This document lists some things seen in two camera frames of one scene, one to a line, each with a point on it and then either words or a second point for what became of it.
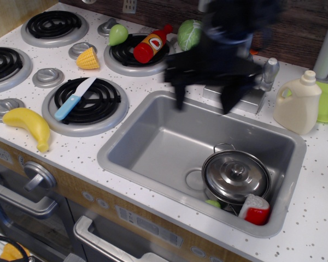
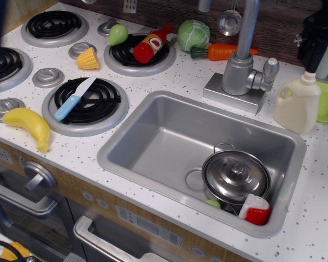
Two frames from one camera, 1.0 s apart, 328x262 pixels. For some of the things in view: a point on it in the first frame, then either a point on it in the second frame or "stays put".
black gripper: x=214 y=66 -> x=320 y=28
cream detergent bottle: x=298 y=112 stays put
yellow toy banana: x=33 y=121 stays put
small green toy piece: x=215 y=203 stays put
